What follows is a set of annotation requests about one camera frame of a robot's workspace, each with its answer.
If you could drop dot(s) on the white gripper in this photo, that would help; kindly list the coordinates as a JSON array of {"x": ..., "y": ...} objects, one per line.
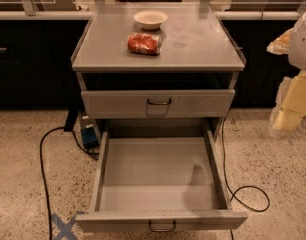
[{"x": 302, "y": 47}]

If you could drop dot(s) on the grey drawer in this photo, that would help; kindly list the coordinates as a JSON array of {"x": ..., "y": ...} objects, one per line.
[
  {"x": 157, "y": 103},
  {"x": 159, "y": 185}
]

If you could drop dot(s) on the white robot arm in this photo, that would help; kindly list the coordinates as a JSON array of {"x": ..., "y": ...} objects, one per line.
[{"x": 297, "y": 49}]

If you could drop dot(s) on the grey drawer cabinet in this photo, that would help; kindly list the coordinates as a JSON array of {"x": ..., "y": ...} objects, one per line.
[{"x": 196, "y": 54}]

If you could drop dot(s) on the grey top drawer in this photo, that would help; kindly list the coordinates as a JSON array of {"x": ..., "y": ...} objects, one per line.
[{"x": 157, "y": 103}]

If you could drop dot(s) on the white bowl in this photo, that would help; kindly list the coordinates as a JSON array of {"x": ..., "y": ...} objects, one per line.
[{"x": 150, "y": 19}]

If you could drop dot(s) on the red soda can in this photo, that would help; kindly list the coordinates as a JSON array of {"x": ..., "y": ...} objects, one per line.
[{"x": 144, "y": 43}]

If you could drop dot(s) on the blue power box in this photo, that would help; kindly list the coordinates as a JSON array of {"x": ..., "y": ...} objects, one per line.
[{"x": 88, "y": 135}]

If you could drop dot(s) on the dark counter with cabinets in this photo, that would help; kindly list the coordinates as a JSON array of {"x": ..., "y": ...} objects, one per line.
[{"x": 36, "y": 73}]

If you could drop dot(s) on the blue tape cross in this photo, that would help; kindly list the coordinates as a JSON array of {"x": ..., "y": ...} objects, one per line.
[{"x": 65, "y": 229}]

